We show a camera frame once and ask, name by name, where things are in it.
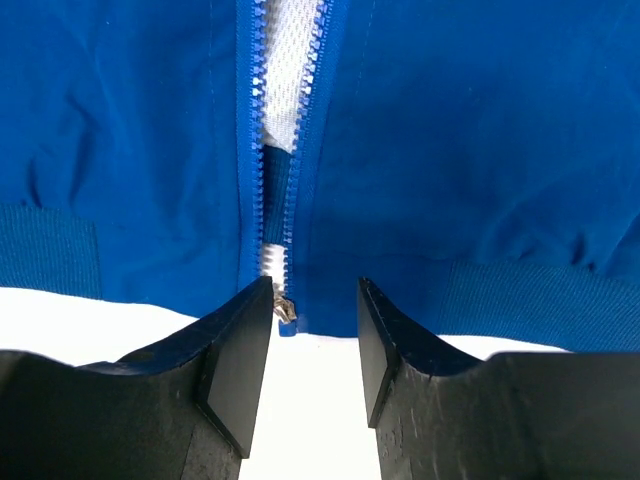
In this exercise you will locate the blue red white hooded jacket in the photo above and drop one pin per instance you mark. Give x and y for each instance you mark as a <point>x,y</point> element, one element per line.
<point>478,160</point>

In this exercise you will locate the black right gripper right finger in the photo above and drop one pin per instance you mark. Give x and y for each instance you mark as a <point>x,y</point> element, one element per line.
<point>440,413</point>

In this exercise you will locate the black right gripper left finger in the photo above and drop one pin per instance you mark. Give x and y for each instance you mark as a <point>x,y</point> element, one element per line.
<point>183,407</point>

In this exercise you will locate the silver metal zipper slider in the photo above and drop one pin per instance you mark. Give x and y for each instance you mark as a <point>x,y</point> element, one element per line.
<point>284,309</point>

